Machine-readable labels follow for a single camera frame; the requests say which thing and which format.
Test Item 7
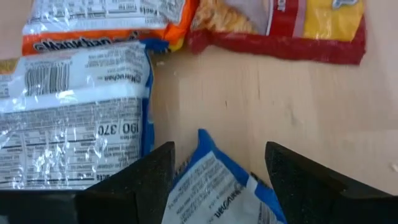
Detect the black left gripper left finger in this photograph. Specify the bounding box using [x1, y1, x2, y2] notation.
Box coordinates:
[76, 141, 176, 224]

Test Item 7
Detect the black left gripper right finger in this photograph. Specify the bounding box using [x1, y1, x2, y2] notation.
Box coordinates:
[264, 141, 398, 224]

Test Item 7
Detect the blue Maruchan noodle pack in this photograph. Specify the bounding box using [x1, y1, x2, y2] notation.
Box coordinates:
[0, 41, 155, 191]
[161, 128, 287, 224]

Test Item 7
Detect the red Maruchan noodle pack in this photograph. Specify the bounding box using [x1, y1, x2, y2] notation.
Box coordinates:
[186, 0, 367, 66]

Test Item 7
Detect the orange Maruchan noodle pack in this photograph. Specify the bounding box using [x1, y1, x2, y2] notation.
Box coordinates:
[21, 0, 200, 57]

